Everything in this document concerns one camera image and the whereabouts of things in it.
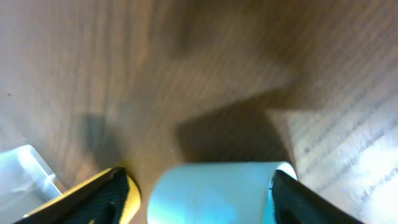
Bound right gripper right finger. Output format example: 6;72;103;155
271;170;360;224

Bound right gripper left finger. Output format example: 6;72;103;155
16;167;129;224

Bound yellow cup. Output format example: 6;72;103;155
24;168;141;224

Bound light blue cup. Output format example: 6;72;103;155
147;162;297;223

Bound clear plastic storage container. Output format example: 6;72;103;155
1;145;62;223

